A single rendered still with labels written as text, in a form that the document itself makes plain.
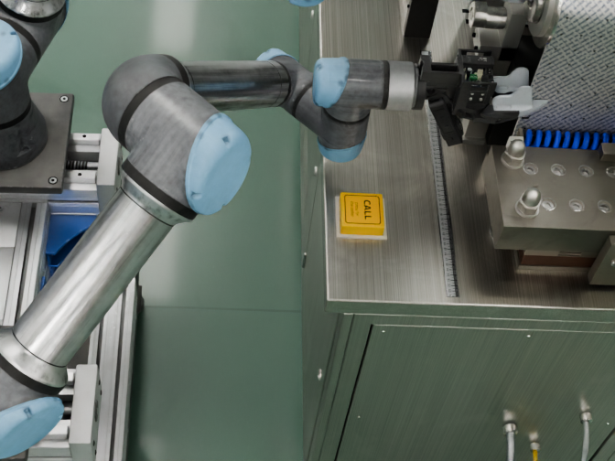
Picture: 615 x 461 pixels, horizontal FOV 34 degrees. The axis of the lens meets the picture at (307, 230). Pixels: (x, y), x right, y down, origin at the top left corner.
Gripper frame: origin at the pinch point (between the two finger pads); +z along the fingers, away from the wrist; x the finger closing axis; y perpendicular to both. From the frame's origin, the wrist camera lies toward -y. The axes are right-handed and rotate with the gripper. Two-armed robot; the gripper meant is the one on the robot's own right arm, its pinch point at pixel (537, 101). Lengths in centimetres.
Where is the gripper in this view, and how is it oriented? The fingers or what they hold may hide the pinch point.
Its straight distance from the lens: 165.3
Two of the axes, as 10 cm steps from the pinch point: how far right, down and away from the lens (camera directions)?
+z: 10.0, 0.4, 0.7
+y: 0.8, -5.8, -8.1
